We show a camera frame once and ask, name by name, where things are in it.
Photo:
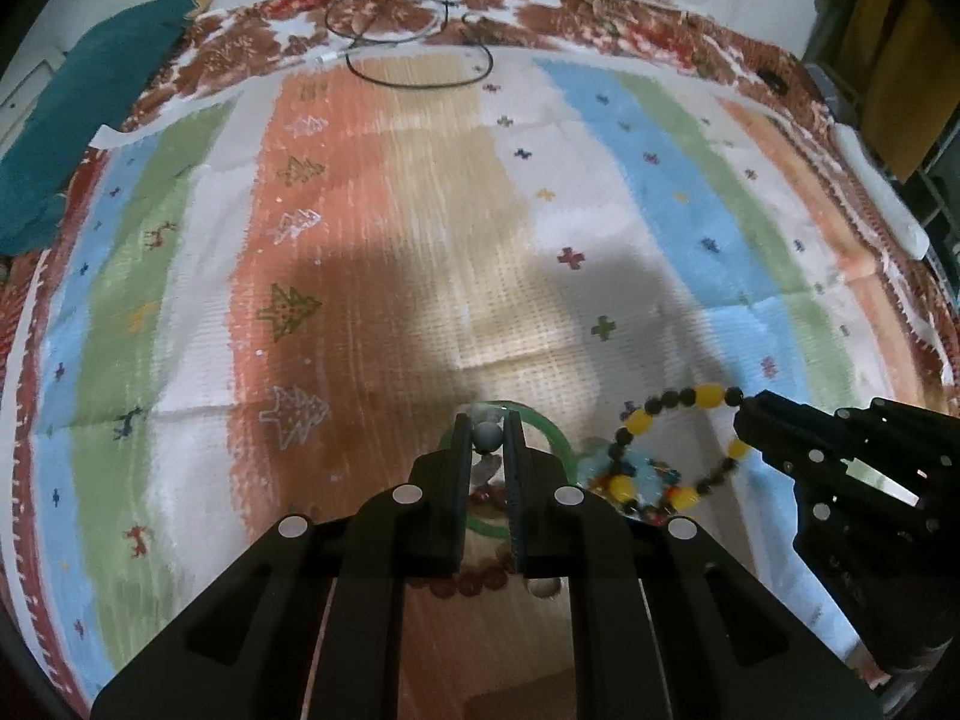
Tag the striped colourful blanket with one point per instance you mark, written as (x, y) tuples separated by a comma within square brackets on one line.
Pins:
[(272, 301)]

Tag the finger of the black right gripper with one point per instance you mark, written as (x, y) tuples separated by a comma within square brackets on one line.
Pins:
[(791, 437)]

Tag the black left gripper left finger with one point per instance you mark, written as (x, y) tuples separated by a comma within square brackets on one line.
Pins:
[(307, 623)]

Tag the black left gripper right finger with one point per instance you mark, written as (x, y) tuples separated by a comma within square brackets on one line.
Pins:
[(666, 623)]

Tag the teal towel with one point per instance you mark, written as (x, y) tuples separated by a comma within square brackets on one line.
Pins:
[(96, 86)]

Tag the green jade bangle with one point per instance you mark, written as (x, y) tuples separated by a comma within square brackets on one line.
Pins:
[(490, 519)]

